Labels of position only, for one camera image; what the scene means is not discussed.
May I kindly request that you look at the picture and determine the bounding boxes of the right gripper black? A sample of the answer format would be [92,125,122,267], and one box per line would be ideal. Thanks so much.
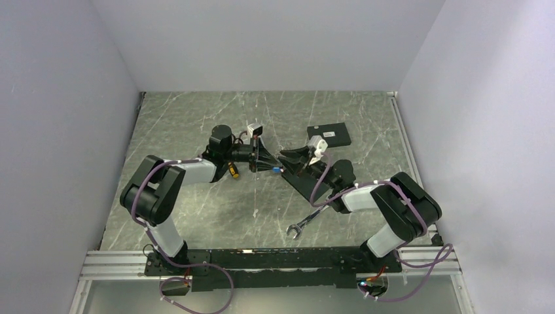
[276,145,338,191]

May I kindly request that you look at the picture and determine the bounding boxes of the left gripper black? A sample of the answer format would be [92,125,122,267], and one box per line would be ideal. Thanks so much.
[224,135,283,173]

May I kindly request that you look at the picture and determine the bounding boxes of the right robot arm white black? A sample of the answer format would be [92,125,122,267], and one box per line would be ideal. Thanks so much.
[278,147,442,271]

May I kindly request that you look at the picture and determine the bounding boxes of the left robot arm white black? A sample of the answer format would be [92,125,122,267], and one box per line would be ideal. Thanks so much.
[120,124,282,275]

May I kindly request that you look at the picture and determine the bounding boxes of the black rectangular pad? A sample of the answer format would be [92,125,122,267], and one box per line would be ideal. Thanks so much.
[281,171,331,202]

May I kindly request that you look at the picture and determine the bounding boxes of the yellow black screwdriver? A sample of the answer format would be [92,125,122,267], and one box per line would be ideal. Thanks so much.
[228,162,240,179]

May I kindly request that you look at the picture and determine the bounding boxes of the black box with label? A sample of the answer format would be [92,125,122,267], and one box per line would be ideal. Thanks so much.
[306,122,352,148]

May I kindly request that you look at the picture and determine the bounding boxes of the silver combination wrench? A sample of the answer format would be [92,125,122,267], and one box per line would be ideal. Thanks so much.
[286,205,329,240]

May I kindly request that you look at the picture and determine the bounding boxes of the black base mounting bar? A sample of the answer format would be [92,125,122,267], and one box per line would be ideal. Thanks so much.
[144,246,402,292]

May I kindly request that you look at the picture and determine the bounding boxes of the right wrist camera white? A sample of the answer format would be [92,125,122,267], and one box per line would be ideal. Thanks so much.
[307,135,328,166]

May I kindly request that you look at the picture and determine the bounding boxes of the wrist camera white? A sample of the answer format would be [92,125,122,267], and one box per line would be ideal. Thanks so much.
[307,135,328,166]
[247,122,263,139]

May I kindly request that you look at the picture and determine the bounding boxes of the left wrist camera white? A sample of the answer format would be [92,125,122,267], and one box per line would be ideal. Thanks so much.
[247,122,263,139]

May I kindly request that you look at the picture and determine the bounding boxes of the aluminium frame rail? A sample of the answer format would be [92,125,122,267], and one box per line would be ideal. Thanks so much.
[68,249,473,314]

